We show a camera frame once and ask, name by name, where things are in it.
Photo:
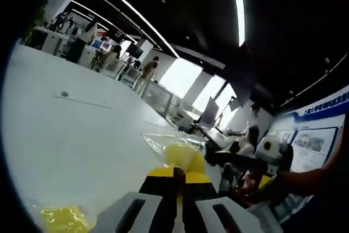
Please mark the rectangular yellow silicone block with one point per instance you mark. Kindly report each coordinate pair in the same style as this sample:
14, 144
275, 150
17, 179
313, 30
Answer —
65, 218

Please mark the black computer monitor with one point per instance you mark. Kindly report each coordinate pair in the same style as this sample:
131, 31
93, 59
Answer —
137, 52

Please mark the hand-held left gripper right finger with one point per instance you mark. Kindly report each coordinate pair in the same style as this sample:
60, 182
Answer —
218, 216

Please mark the wide ceiling light strip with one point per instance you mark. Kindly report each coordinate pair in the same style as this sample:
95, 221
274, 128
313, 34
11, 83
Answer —
237, 6

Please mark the long curved ceiling light strip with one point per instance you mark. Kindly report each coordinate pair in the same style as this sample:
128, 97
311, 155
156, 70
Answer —
131, 13

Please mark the blue wall poster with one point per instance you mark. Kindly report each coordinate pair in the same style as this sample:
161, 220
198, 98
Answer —
308, 137

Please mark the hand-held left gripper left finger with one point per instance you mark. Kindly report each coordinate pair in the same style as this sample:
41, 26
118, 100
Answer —
128, 214

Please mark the black hanging screen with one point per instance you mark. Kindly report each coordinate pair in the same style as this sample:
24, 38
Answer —
240, 96

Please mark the round table grommet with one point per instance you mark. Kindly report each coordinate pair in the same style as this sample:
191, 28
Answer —
64, 94

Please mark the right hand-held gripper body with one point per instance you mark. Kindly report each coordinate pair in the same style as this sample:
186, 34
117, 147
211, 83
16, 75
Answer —
272, 159

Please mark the grey monitor on stand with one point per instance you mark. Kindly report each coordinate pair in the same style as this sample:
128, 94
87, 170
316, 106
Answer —
210, 113

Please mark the round yellow silicone block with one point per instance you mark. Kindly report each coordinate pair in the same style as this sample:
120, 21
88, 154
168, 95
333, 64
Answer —
185, 156

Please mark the grey desk partition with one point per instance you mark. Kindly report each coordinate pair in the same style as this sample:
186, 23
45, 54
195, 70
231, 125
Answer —
159, 99

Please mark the black office chair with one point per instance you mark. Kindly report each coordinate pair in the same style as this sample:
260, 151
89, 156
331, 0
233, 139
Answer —
226, 156

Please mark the white office cabinet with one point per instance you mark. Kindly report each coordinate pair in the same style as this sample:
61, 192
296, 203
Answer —
54, 43

